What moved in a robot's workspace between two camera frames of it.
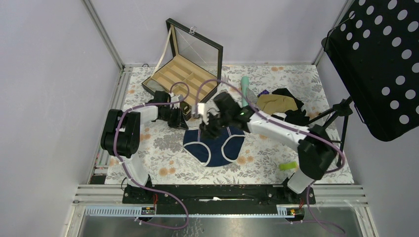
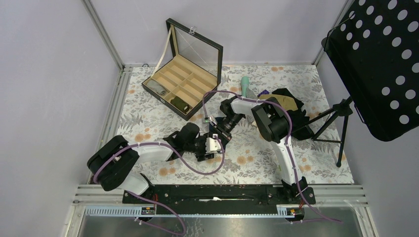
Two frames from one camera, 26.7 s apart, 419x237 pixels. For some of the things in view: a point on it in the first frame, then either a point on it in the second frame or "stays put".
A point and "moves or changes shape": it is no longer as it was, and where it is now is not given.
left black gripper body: [173, 116] -> [199, 147]
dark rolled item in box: [185, 107] stays put
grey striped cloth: [252, 98] stays put
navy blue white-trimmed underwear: [225, 149] moves or changes shape
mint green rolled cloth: [244, 83] stays put
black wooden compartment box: [193, 70] stays put
